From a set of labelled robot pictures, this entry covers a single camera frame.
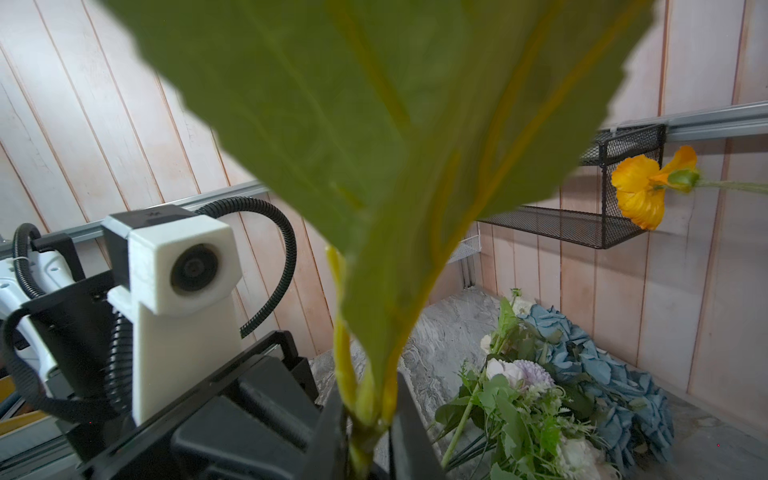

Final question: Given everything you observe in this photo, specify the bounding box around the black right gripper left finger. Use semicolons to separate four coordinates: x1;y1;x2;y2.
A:
299;389;348;480

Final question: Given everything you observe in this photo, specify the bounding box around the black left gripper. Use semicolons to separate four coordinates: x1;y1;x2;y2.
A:
77;330;320;479

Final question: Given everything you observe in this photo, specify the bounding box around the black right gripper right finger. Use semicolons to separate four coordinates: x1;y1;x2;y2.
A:
389;372;446;480

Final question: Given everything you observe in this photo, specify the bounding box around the light blue hydrangea stem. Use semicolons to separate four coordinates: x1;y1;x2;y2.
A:
107;1;654;479

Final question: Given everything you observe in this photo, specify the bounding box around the yellow orange poppy stem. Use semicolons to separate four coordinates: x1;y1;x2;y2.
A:
611;145;767;231

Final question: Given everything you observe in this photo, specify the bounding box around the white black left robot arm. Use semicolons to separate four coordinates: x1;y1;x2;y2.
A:
1;197;319;479

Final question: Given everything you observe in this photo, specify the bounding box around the pink white green bouquet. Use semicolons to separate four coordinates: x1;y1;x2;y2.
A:
434;289;621;479

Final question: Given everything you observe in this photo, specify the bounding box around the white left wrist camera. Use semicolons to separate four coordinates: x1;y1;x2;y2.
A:
101;205;243;425

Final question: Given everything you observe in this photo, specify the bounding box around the black wire mesh basket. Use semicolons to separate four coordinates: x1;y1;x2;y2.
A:
485;124;666;250

